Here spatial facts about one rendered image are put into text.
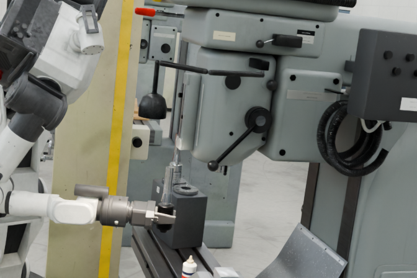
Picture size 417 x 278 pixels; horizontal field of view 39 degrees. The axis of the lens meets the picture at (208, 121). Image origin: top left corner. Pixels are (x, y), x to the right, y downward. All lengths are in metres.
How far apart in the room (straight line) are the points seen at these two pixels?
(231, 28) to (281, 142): 0.34
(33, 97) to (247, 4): 0.62
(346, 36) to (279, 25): 0.21
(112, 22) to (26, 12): 1.55
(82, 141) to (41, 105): 1.72
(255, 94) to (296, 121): 0.14
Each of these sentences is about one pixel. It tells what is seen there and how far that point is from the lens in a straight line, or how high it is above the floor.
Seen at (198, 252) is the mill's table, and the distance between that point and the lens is 2.12.
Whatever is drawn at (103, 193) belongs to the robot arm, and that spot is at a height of 1.18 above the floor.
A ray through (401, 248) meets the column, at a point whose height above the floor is 1.12.
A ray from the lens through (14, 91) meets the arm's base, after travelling 1.67.
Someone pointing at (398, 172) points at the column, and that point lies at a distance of 1.76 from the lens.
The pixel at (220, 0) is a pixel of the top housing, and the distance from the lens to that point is 1.50.
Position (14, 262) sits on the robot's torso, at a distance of 2.33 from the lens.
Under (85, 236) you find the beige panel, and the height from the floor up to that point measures 0.39.
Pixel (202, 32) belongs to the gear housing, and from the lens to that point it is 1.53.
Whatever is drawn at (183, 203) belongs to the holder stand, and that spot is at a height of 1.07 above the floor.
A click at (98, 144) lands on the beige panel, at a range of 3.40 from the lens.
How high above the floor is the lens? 1.71
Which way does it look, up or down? 10 degrees down
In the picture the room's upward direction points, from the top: 7 degrees clockwise
